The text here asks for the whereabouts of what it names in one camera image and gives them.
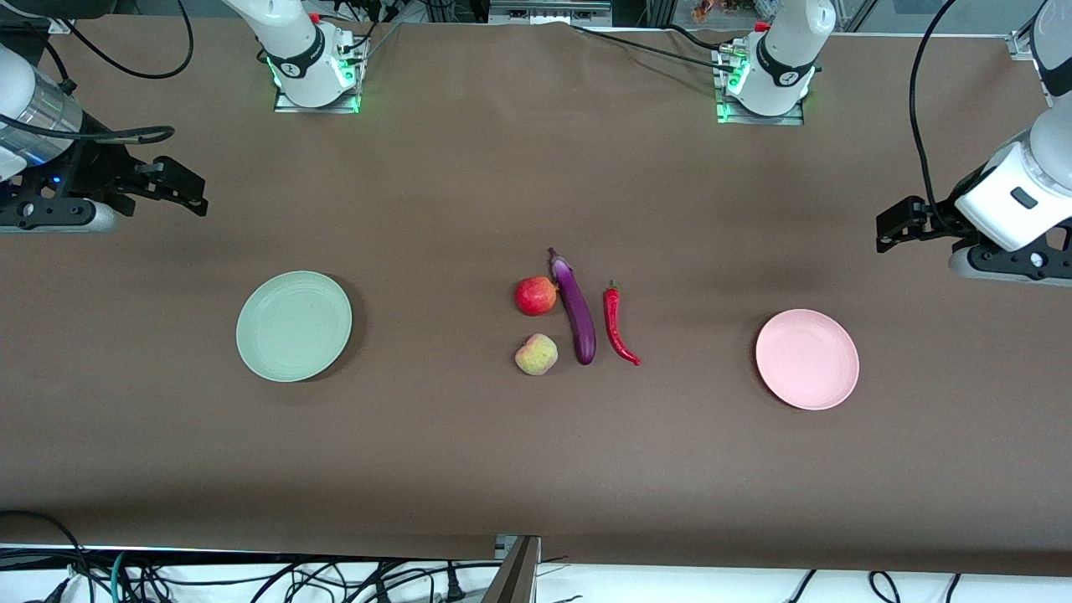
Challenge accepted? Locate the red chili pepper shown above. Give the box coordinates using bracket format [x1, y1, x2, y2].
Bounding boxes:
[603, 281, 642, 367]

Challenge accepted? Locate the long purple eggplant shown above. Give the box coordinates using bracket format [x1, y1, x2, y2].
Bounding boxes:
[548, 247, 597, 366]

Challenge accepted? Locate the red apple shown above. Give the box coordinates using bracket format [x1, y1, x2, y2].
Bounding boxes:
[514, 276, 559, 317]

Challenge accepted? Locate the yellow pink peach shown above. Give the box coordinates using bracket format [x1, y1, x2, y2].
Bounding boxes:
[514, 333, 559, 377]

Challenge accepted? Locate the pink round plate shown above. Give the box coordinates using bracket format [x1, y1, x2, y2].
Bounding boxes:
[755, 309, 860, 411]

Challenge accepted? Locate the pale green round plate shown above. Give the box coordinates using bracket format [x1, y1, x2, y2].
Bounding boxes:
[236, 271, 353, 384]

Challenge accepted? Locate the grey metal device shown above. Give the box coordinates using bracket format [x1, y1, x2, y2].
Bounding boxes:
[488, 0, 614, 28]

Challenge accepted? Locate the brown table cloth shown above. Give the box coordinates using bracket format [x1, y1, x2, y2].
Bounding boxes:
[0, 15, 1072, 579]

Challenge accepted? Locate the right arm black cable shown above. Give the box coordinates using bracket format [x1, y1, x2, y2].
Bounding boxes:
[0, 0, 195, 145]

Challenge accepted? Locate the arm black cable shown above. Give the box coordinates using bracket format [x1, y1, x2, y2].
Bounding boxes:
[910, 0, 964, 235]
[0, 0, 195, 145]

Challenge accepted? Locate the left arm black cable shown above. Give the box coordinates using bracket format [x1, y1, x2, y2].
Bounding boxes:
[910, 0, 964, 235]

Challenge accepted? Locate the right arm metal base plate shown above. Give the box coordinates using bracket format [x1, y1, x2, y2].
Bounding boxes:
[274, 25, 363, 114]

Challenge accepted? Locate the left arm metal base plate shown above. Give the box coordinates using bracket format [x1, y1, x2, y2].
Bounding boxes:
[716, 46, 807, 126]

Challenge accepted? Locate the black cable on cloth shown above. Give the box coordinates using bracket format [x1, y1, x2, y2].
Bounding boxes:
[569, 23, 742, 72]

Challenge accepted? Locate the black floor cable loop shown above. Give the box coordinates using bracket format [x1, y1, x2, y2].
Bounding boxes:
[0, 511, 97, 603]

